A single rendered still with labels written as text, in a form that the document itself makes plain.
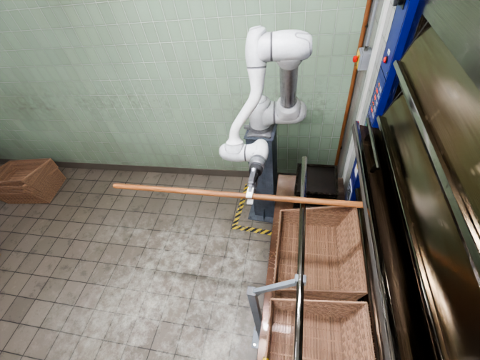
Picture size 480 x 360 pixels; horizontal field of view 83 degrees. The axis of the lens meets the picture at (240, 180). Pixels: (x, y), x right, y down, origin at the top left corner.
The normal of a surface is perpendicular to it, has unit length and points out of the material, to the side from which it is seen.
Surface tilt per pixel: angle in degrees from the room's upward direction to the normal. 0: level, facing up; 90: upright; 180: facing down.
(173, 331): 0
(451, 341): 70
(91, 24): 90
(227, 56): 90
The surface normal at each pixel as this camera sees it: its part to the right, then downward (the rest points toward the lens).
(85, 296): -0.11, -0.67
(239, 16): -0.18, 0.74
